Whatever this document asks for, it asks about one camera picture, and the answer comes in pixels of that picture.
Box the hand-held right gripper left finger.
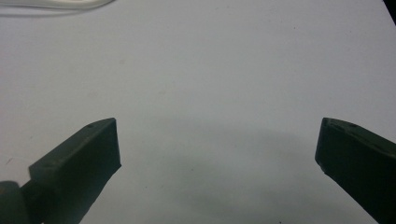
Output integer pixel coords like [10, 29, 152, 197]
[20, 117, 122, 224]

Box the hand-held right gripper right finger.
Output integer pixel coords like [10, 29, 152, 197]
[314, 117, 396, 224]

